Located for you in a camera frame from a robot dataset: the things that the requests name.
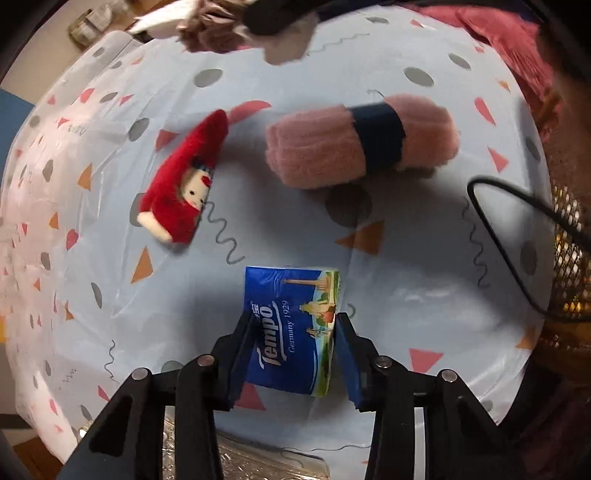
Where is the grey yellow blue sofa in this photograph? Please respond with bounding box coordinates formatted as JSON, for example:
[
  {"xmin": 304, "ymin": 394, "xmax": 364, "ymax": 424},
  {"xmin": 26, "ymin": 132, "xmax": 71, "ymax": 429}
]
[{"xmin": 0, "ymin": 89, "xmax": 34, "ymax": 181}]

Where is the ornate gold tissue box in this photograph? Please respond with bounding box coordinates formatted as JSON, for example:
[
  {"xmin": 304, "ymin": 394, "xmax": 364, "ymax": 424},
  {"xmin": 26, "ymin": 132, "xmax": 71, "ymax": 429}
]
[{"xmin": 161, "ymin": 414, "xmax": 332, "ymax": 480}]

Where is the white folded sock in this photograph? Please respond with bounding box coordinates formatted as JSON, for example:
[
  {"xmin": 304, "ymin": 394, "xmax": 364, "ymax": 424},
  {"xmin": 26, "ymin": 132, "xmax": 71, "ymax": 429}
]
[{"xmin": 127, "ymin": 0, "xmax": 197, "ymax": 39}]

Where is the red hooded plush doll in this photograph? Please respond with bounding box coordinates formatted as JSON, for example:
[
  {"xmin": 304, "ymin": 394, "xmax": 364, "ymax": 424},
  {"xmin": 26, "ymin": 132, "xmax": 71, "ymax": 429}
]
[{"xmin": 137, "ymin": 110, "xmax": 229, "ymax": 245}]

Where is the pink towel blue band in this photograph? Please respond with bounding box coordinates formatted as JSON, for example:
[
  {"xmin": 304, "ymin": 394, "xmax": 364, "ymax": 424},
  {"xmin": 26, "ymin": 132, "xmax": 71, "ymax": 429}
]
[{"xmin": 266, "ymin": 95, "xmax": 460, "ymax": 190}]

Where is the black cable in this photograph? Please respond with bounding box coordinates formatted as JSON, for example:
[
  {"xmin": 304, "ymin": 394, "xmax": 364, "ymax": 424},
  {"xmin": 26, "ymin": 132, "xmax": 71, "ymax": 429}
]
[{"xmin": 467, "ymin": 177, "xmax": 591, "ymax": 322}]

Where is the wicker rattan chair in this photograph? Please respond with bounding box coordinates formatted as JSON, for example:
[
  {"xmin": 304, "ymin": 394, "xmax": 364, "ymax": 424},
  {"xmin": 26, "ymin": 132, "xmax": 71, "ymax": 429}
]
[{"xmin": 534, "ymin": 113, "xmax": 590, "ymax": 380}]

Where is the patterned plastic tablecloth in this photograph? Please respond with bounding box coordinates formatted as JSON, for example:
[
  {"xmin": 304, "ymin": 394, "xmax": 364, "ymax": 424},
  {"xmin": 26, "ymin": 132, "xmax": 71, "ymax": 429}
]
[{"xmin": 1, "ymin": 7, "xmax": 553, "ymax": 460}]

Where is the blue Tempo tissue pack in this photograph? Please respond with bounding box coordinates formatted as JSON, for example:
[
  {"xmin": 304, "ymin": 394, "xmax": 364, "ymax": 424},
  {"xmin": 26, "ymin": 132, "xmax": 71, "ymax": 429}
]
[{"xmin": 243, "ymin": 266, "xmax": 341, "ymax": 398}]

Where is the brown scrunchie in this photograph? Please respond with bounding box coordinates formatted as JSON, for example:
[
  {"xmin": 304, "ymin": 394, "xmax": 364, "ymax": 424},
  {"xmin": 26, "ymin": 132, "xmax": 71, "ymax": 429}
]
[{"xmin": 176, "ymin": 0, "xmax": 249, "ymax": 54}]

